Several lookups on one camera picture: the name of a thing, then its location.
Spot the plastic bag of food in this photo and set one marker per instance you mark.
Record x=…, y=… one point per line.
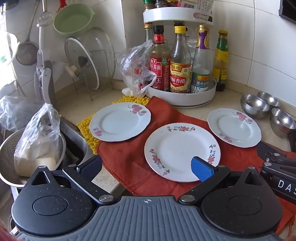
x=39, y=143

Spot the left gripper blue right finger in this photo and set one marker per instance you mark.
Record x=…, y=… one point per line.
x=202, y=169

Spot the crumpled clear plastic bag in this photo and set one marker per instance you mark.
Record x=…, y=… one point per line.
x=16, y=112

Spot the green yellow label oil bottle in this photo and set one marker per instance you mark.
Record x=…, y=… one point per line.
x=221, y=60

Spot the white rotating condiment rack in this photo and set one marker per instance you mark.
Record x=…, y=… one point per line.
x=191, y=18

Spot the clear plastic bag with packets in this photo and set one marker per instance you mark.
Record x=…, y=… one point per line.
x=133, y=64

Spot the purple label soy sauce bottle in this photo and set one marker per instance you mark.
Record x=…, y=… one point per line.
x=201, y=62

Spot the hanging mesh strainer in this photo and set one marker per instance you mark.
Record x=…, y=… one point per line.
x=27, y=50

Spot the red label sesame oil bottle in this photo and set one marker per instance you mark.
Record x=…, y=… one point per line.
x=159, y=60

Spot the grey white folding handle tool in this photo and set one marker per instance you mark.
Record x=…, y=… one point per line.
x=43, y=79

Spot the steel bowl back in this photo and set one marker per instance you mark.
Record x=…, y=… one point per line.
x=271, y=100

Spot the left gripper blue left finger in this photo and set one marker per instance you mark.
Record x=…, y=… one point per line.
x=90, y=168

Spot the steel bowl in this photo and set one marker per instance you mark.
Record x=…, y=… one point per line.
x=271, y=100
x=282, y=124
x=254, y=106

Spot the floral white plate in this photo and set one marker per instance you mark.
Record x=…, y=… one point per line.
x=119, y=122
x=234, y=127
x=170, y=149

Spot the glass pot lid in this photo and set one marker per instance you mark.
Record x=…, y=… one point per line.
x=78, y=56

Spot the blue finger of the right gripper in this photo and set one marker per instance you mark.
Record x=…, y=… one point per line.
x=278, y=170
x=268, y=153

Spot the yellow cap vinegar bottle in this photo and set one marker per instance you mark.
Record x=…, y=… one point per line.
x=180, y=63

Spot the yellow chenille mat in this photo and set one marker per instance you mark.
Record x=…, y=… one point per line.
x=83, y=126

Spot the steel colander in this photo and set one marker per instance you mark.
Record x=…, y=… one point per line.
x=8, y=173

